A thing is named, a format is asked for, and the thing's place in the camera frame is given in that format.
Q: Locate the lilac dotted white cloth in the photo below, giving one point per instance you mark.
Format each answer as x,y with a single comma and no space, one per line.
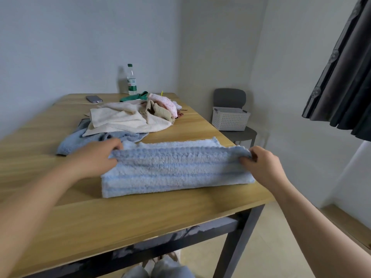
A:
177,105

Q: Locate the light blue striped towel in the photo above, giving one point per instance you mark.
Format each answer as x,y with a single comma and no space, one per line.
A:
174,170

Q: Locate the white plastic basket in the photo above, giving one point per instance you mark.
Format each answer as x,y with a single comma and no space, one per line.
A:
230,121

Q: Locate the person's left forearm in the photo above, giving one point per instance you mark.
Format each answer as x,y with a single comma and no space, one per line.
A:
29,211

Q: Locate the grey smartphone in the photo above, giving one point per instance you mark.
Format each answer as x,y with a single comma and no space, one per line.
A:
94,98

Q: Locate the grey chair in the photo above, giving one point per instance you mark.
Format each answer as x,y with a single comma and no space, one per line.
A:
230,96

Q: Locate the clear green-label water bottle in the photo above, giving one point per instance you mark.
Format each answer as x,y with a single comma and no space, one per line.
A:
132,82

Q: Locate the pink dotted cloth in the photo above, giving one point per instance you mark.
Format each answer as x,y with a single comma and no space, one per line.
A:
168,102

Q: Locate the wooden table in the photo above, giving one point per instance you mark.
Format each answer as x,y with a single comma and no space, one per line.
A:
116,217

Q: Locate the person's light trousers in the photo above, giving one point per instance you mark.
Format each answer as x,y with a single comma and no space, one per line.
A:
168,270

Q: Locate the person's left hand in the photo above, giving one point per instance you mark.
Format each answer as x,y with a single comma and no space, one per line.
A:
92,160

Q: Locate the green cloth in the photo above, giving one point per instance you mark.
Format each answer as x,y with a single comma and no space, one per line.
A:
132,97

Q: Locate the person's right hand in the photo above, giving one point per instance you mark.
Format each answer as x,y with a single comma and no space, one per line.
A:
268,170

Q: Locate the person's right forearm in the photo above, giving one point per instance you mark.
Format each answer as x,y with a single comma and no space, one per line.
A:
321,231

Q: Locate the cream white towel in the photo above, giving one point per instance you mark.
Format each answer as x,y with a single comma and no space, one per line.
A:
121,118

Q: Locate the tan brown towel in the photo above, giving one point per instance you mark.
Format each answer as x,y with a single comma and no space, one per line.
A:
162,111

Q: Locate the grey-blue towel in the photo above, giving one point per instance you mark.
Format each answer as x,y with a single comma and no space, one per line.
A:
75,141

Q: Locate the dark grey curtain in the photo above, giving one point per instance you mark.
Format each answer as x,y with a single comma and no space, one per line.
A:
345,83

